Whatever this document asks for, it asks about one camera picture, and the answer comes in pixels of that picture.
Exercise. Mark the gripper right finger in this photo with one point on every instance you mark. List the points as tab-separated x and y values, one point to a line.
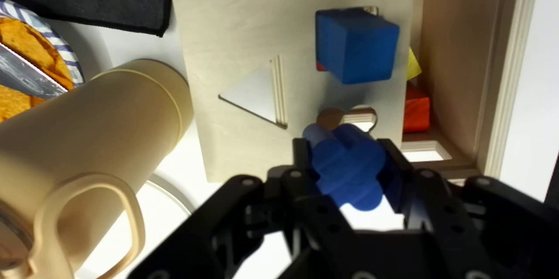
480	218

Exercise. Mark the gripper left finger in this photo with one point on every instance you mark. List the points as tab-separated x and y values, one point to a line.
244	209

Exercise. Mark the blue flower-shaped wooden block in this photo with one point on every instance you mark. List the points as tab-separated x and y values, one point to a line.
349	170

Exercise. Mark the wooden shape sorter box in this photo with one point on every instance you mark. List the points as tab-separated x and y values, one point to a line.
463	52

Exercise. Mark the red wooden block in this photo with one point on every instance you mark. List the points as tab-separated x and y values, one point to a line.
415	111

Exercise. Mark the yellow wooden block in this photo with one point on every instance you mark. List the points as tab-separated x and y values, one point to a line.
412	66

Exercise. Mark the wooden shape sorter lid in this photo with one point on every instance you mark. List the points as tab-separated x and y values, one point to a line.
231	43

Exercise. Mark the beige mug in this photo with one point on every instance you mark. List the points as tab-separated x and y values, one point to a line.
96	130

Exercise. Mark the blue wooden cube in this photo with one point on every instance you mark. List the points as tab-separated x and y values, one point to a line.
356	45

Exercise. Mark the blue striped paper plate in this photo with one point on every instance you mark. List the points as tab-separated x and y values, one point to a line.
61	45

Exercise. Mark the silver utensil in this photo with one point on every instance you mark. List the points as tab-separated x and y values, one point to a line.
24	76

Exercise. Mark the orange food piece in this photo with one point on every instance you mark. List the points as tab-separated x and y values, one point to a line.
30	45

